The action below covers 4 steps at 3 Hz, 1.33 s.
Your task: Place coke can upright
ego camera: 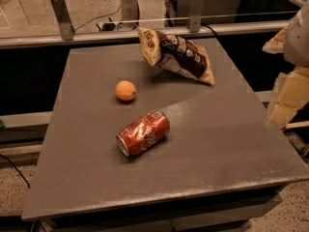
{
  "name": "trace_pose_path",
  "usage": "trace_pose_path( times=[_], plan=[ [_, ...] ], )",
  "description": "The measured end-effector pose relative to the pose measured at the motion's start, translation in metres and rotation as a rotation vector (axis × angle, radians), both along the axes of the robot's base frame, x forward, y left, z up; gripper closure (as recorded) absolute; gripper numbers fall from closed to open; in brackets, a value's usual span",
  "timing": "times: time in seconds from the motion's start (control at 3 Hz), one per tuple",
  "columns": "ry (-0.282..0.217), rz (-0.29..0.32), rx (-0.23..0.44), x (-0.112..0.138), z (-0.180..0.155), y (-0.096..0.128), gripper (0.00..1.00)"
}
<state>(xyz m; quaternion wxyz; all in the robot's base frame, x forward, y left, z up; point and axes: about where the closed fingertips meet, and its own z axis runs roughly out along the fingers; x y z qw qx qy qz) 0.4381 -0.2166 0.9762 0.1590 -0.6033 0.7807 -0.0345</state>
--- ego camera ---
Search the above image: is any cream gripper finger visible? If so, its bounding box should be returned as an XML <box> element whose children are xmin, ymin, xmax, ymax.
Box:
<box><xmin>267</xmin><ymin>66</ymin><xmax>309</xmax><ymax>126</ymax></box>
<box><xmin>262</xmin><ymin>27</ymin><xmax>287</xmax><ymax>54</ymax></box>

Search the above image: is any red coke can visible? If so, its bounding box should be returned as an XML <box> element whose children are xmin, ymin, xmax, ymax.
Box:
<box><xmin>116</xmin><ymin>110</ymin><xmax>170</xmax><ymax>157</ymax></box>

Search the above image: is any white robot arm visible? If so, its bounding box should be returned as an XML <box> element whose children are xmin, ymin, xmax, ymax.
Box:
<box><xmin>263</xmin><ymin>0</ymin><xmax>309</xmax><ymax>128</ymax></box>

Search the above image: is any brown chip bag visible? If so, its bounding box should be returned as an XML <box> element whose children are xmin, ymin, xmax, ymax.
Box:
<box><xmin>137</xmin><ymin>27</ymin><xmax>215</xmax><ymax>86</ymax></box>

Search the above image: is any grey table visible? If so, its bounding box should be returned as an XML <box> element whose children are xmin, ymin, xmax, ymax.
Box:
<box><xmin>22</xmin><ymin>39</ymin><xmax>308</xmax><ymax>231</ymax></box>

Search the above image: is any orange fruit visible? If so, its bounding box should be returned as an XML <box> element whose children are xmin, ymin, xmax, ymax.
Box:
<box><xmin>115</xmin><ymin>80</ymin><xmax>136</xmax><ymax>102</ymax></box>

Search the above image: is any horizontal metal rail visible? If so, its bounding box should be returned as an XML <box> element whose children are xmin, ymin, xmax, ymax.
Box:
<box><xmin>0</xmin><ymin>20</ymin><xmax>289</xmax><ymax>49</ymax></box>

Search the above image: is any right metal rail bracket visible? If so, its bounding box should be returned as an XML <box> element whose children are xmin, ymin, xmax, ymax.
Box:
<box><xmin>189</xmin><ymin>0</ymin><xmax>204</xmax><ymax>33</ymax></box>

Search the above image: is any metal rail bracket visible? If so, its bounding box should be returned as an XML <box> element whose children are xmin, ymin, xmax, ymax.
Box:
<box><xmin>189</xmin><ymin>0</ymin><xmax>204</xmax><ymax>33</ymax></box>
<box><xmin>50</xmin><ymin>0</ymin><xmax>75</xmax><ymax>41</ymax></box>

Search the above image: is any left metal rail bracket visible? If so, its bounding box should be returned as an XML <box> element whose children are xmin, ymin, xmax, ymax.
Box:
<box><xmin>50</xmin><ymin>0</ymin><xmax>75</xmax><ymax>41</ymax></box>

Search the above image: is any black floor cable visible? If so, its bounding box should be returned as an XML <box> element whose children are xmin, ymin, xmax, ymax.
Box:
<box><xmin>0</xmin><ymin>153</ymin><xmax>32</xmax><ymax>189</ymax></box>

